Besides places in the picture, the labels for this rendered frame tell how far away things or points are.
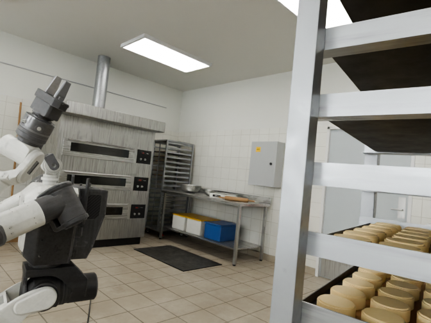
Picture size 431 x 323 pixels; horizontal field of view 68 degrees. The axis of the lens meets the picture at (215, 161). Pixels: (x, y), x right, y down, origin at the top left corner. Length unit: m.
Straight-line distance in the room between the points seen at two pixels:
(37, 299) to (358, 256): 1.24
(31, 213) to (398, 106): 1.04
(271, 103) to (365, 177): 5.00
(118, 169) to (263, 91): 2.67
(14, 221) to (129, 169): 4.10
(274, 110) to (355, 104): 4.89
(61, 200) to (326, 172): 0.95
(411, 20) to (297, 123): 0.17
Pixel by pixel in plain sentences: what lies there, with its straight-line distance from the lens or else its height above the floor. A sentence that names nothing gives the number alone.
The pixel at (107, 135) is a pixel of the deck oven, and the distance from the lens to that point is 4.99.
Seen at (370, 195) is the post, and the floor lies 1.21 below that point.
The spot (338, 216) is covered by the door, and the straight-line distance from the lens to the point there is 4.64.
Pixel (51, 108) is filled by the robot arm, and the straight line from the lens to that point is 1.08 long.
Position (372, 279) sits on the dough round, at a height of 1.06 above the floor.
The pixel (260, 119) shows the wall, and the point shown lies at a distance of 5.45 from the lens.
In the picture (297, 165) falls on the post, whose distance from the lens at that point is 0.41.
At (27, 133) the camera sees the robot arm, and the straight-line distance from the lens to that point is 1.09.
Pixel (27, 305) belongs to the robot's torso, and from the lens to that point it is 1.46.
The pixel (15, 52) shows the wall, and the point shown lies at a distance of 5.81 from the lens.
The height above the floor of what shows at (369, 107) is 1.32.
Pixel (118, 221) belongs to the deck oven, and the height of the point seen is 0.39.
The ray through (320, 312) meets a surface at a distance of 0.45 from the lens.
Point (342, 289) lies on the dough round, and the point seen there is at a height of 1.06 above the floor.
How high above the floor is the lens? 1.21
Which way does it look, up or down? 3 degrees up
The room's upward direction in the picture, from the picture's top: 6 degrees clockwise
